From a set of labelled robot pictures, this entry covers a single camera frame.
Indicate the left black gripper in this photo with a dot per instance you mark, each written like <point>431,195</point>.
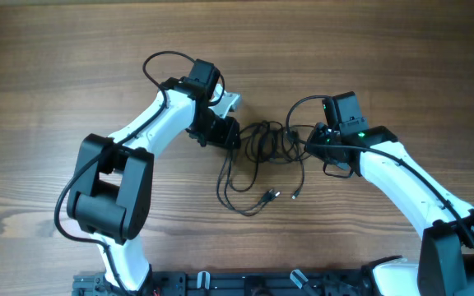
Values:
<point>230,127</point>

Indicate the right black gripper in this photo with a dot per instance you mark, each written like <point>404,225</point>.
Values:
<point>319,131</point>

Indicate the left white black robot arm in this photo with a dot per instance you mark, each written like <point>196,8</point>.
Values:
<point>109,195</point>

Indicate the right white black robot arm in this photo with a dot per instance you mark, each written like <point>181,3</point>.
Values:
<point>444,222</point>

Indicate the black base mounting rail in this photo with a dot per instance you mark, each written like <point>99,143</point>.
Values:
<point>333,282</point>

